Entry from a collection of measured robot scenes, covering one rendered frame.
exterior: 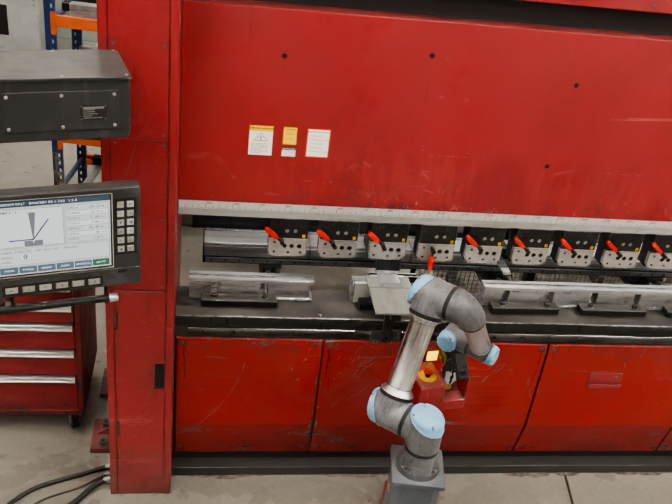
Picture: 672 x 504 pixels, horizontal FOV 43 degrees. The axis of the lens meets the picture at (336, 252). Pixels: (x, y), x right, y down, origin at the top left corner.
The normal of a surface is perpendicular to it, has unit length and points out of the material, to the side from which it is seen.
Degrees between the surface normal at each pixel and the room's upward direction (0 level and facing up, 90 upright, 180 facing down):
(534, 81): 90
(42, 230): 90
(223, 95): 90
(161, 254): 90
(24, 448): 0
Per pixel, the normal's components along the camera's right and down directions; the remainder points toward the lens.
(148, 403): 0.12, 0.51
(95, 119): 0.38, 0.51
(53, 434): 0.11, -0.86
